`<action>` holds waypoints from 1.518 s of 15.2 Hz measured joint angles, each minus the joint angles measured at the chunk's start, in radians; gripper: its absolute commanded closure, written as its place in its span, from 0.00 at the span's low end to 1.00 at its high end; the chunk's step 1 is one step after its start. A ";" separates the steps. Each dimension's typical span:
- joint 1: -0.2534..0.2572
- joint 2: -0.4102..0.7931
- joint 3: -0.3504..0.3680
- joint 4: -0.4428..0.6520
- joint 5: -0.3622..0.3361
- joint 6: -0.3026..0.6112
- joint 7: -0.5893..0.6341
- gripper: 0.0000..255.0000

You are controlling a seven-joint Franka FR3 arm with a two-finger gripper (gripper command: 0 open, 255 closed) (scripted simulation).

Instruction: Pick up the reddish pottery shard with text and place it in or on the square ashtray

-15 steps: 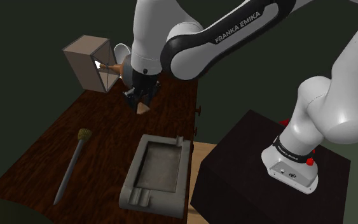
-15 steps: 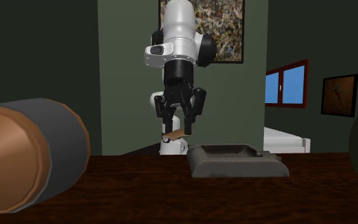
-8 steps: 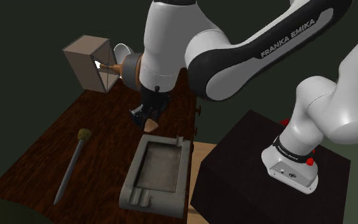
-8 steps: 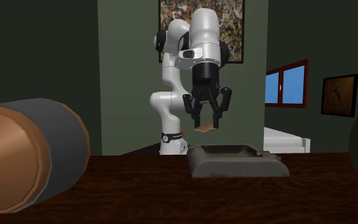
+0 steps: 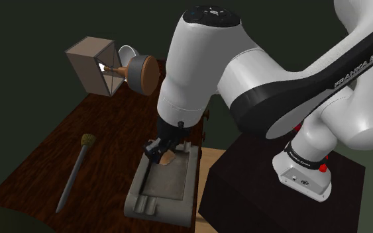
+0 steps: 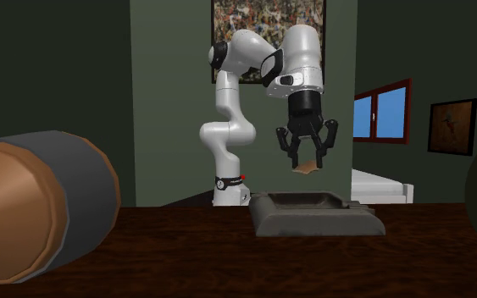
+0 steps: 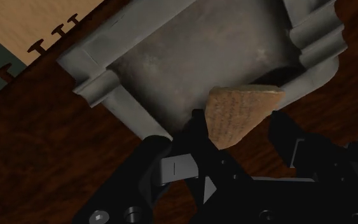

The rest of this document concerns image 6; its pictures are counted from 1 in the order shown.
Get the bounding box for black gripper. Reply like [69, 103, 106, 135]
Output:
[275, 89, 340, 170]

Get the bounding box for tan piece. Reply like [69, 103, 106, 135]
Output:
[291, 159, 320, 175]

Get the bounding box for grey rectangular tray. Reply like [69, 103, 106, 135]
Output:
[247, 190, 386, 238]

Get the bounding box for white bed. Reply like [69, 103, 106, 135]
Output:
[351, 168, 415, 206]

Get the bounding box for red framed window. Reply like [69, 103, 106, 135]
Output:
[352, 77, 413, 146]

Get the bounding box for dark wooden table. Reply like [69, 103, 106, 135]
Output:
[0, 201, 477, 298]

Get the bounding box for dark framed brown picture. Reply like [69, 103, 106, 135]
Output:
[427, 97, 477, 157]

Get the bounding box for brown and grey cylinder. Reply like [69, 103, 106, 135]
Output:
[0, 130, 122, 286]

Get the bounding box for abstract speckled wall painting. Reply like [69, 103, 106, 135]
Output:
[210, 0, 328, 86]

